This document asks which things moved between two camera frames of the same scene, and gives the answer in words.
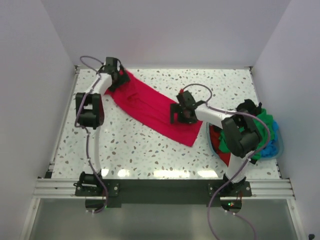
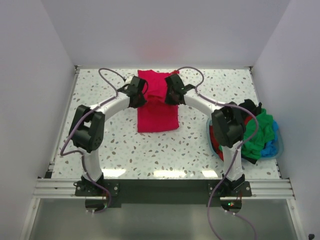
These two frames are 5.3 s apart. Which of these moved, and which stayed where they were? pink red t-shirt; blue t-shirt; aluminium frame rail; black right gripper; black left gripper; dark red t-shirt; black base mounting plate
Moved: black left gripper; pink red t-shirt; black right gripper
Stayed: black base mounting plate; dark red t-shirt; aluminium frame rail; blue t-shirt
